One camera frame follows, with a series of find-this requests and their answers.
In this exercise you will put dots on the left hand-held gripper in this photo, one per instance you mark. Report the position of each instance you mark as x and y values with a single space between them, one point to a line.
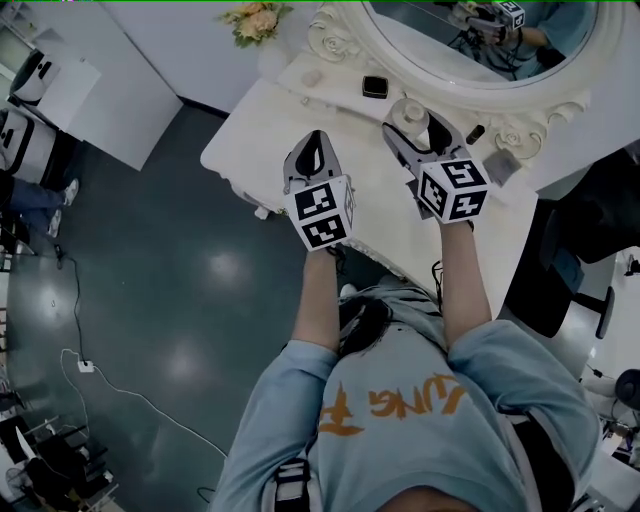
320 210

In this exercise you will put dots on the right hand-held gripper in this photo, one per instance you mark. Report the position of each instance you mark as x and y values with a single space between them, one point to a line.
450 190

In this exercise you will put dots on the white round jar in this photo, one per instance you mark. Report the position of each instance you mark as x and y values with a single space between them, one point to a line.
407 114

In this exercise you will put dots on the person's left forearm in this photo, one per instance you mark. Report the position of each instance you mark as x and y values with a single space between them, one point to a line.
320 300

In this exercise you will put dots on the person's right forearm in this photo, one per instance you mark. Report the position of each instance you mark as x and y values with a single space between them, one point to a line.
465 280

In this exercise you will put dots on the white dressing table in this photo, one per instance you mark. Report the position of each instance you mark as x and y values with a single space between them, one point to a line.
372 165

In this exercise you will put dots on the black lipstick tube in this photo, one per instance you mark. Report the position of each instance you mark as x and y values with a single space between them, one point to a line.
475 134

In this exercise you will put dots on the black compact case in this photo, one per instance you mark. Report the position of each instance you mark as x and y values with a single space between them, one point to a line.
375 86

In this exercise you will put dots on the grey cloth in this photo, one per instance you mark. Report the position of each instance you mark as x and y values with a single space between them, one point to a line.
500 167

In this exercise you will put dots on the white flower vase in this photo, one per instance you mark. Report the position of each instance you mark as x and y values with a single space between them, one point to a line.
274 60

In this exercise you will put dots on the peach flower bouquet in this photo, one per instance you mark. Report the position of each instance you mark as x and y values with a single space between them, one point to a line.
257 22

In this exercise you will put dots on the black office chair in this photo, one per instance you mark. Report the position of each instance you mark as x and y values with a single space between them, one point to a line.
560 280

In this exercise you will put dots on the low white cabinet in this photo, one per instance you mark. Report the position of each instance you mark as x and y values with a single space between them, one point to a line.
70 95

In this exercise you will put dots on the light blue shirt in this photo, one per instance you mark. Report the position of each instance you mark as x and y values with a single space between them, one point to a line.
410 425

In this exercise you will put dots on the white and black machine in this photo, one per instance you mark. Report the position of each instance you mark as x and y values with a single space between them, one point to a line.
35 77
17 142

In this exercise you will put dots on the white power strip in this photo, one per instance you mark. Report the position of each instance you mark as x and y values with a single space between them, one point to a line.
85 367

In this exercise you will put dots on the oval mirror white ornate frame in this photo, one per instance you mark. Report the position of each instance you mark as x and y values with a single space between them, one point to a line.
500 97

